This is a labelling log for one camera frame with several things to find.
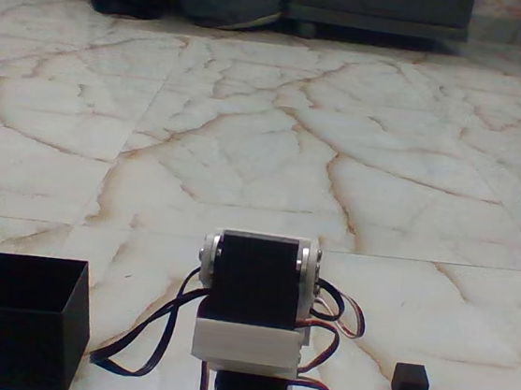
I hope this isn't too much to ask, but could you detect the black servo cable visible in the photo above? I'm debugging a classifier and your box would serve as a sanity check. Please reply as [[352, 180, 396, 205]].
[[87, 254, 215, 383]]

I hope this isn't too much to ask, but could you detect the small black cube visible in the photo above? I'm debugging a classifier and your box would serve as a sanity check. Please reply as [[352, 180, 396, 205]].
[[391, 360, 434, 390]]

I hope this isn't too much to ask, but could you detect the red white servo cable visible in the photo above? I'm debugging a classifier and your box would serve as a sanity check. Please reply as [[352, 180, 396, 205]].
[[287, 274, 373, 390]]

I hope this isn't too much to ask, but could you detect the dark rolling cabinet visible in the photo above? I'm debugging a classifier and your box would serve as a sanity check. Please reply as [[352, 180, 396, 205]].
[[278, 0, 476, 59]]

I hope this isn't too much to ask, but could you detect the black box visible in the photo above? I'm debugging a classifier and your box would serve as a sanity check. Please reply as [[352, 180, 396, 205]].
[[0, 250, 99, 390]]

